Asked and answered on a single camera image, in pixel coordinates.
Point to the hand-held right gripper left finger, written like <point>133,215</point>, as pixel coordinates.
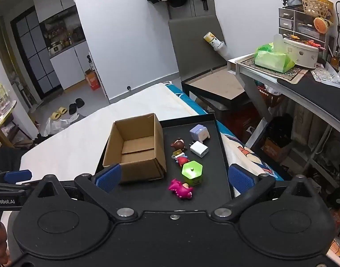
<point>109,178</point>

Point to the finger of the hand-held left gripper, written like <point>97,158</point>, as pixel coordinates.
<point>17,175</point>

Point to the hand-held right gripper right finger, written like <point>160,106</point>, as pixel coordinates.
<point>240,179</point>

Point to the black tray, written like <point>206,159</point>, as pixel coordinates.
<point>214,155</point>

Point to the brown cardboard box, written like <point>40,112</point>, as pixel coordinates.
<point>131,147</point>

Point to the green hexagonal box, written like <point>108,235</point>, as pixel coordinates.
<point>191,171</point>

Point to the white charger plug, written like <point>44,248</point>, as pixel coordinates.
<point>199,149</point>

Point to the red figurine with yellow mug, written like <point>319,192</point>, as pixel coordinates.
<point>182,160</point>

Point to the pink dinosaur figurine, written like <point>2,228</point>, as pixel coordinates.
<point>179,187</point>

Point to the purple cube toy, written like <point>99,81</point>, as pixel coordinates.
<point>199,133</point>

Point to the brown figurine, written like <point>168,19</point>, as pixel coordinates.
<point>179,144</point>

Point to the small cardboard carton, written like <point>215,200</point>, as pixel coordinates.
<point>272,150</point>

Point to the round wooden table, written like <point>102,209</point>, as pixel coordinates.
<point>0,125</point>

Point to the white plastic bag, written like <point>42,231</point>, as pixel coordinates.
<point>57,126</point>

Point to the black bag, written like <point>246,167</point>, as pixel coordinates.
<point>281,128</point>

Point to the yellow slipper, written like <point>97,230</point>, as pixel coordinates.
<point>63,111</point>
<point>56,116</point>

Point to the black slipper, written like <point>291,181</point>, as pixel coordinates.
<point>79,102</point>
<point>72,108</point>

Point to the red basket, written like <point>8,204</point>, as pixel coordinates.
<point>271,97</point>

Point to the grey metal desk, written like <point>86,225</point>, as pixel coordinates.
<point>247,86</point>

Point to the orange carton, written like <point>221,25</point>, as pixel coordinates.
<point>92,82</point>

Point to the black desk mat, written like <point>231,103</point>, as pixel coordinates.
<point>311,91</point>

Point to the patterned mat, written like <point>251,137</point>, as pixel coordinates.
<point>292,75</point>

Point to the dark bottle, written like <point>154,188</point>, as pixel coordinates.
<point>90,61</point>

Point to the black framed glass door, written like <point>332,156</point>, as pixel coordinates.
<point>34,55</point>

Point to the white cabinet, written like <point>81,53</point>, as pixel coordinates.
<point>72,61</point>

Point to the green tissue pack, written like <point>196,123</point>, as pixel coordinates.
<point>272,59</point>

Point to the grey board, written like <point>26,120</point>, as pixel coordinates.
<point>192,47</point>

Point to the white round container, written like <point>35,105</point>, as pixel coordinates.
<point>300,51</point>

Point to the grey drawer organizer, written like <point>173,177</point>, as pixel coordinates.
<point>288,19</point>

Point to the orange round plush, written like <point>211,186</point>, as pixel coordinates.
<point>320,22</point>

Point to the grey door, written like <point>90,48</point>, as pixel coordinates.
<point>184,12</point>

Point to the wicker basket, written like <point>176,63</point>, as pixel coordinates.
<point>315,7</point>

